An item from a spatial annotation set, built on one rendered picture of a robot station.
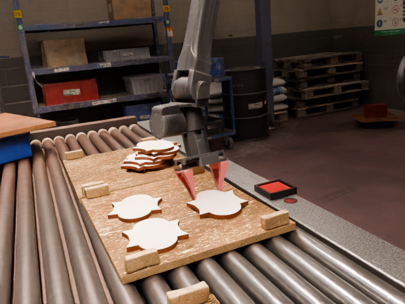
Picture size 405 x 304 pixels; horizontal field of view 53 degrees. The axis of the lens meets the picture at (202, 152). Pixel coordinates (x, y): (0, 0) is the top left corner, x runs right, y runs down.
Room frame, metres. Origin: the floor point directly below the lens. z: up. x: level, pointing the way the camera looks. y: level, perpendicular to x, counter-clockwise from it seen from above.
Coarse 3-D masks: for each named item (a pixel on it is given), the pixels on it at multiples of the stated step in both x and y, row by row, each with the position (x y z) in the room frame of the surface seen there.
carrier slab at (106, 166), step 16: (64, 160) 1.34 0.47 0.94; (80, 160) 1.33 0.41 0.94; (96, 160) 1.31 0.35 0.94; (112, 160) 1.29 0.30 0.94; (80, 176) 1.15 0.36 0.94; (96, 176) 1.14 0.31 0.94; (112, 176) 1.13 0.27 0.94; (128, 176) 1.11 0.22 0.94; (144, 176) 1.10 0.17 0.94; (160, 176) 1.09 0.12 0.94; (176, 176) 1.08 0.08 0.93; (80, 192) 1.01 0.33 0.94
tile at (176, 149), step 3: (177, 144) 1.23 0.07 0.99; (180, 144) 1.23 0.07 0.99; (174, 147) 1.19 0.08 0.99; (177, 147) 1.19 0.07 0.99; (180, 147) 1.23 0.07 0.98; (171, 150) 1.16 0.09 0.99; (174, 150) 1.16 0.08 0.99; (177, 150) 1.17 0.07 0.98; (138, 153) 1.18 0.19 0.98; (141, 153) 1.18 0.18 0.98; (144, 153) 1.18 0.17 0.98; (150, 153) 1.16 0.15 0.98; (153, 153) 1.14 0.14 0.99; (156, 153) 1.15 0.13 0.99; (159, 153) 1.16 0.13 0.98; (162, 153) 1.15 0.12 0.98; (165, 153) 1.15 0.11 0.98; (168, 153) 1.15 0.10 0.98; (171, 153) 1.15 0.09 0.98; (174, 153) 1.16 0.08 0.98; (153, 156) 1.14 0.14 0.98
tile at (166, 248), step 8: (136, 224) 0.76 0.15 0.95; (144, 224) 0.76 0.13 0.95; (152, 224) 0.76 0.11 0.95; (160, 224) 0.75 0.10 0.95; (168, 224) 0.75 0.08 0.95; (176, 224) 0.75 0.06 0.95; (128, 232) 0.73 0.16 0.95; (136, 232) 0.73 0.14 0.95; (144, 232) 0.72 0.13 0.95; (152, 232) 0.72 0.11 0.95; (160, 232) 0.72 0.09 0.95; (168, 232) 0.71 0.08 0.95; (176, 232) 0.71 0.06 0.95; (184, 232) 0.71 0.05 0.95; (136, 240) 0.69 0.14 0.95; (144, 240) 0.69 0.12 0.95; (152, 240) 0.69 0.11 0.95; (160, 240) 0.69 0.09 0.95; (168, 240) 0.68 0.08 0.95; (176, 240) 0.68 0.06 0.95; (128, 248) 0.67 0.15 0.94; (136, 248) 0.68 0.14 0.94; (144, 248) 0.66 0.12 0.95; (160, 248) 0.66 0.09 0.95; (168, 248) 0.66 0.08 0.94
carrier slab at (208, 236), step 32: (128, 192) 0.98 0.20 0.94; (160, 192) 0.96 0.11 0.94; (96, 224) 0.80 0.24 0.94; (128, 224) 0.79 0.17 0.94; (192, 224) 0.76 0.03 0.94; (224, 224) 0.75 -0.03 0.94; (256, 224) 0.74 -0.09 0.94; (288, 224) 0.73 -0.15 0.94; (160, 256) 0.64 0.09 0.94; (192, 256) 0.64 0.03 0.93
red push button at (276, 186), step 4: (268, 184) 0.97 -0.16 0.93; (272, 184) 0.97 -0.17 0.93; (276, 184) 0.97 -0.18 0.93; (280, 184) 0.96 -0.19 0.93; (264, 188) 0.94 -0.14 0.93; (268, 188) 0.94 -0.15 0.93; (272, 188) 0.94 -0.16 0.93; (276, 188) 0.94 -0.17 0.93; (280, 188) 0.93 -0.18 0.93; (284, 188) 0.93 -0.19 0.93
